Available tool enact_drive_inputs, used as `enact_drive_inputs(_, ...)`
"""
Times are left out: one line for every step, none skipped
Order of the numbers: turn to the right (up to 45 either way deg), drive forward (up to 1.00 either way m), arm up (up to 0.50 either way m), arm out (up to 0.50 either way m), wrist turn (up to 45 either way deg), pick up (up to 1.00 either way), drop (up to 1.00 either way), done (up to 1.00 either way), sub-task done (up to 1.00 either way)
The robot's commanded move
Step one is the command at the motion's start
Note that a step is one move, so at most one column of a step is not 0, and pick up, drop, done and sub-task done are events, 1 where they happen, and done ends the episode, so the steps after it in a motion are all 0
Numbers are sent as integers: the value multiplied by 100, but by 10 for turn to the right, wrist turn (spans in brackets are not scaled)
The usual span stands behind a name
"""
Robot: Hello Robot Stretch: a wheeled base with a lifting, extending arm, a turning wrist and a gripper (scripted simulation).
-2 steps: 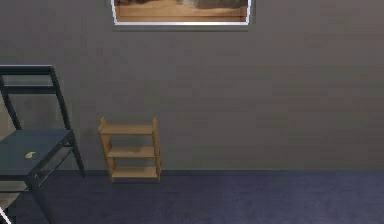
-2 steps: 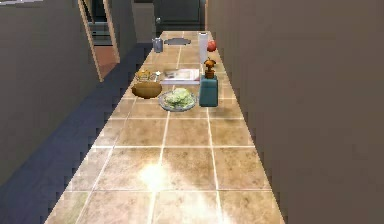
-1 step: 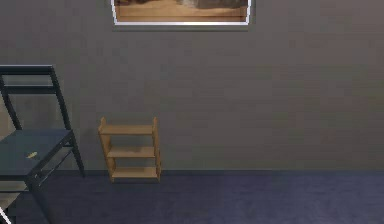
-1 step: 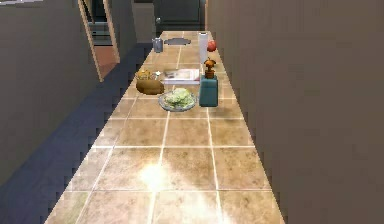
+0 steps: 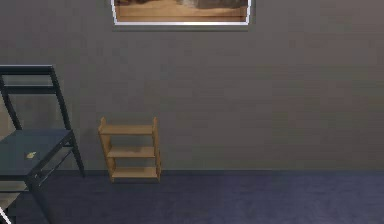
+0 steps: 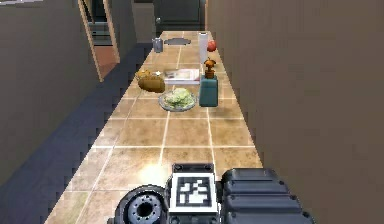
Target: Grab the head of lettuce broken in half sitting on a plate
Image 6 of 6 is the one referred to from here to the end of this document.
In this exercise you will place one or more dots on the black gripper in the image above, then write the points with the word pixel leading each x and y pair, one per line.
pixel 144 208

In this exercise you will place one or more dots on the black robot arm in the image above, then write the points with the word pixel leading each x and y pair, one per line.
pixel 246 200

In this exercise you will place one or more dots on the grey round plate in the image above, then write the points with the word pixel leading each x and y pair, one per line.
pixel 166 104

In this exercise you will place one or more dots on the green broken lettuce head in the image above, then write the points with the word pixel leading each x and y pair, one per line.
pixel 179 97

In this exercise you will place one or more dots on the brown bread loaf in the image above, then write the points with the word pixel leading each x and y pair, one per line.
pixel 150 82

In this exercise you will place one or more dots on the teal soap bottle brown pump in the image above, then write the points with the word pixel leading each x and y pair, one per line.
pixel 208 90

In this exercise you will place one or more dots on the grey metal cup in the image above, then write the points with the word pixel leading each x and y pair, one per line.
pixel 157 45

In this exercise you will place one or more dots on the white paper towel roll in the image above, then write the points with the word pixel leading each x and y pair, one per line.
pixel 203 47

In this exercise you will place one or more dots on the red apple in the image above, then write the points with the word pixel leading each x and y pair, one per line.
pixel 211 45

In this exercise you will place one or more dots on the tan open room door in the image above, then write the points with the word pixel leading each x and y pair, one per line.
pixel 100 36

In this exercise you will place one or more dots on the round grey door knob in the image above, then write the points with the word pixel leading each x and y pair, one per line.
pixel 158 20

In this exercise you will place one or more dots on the dark grey room door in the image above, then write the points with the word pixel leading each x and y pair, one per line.
pixel 179 13

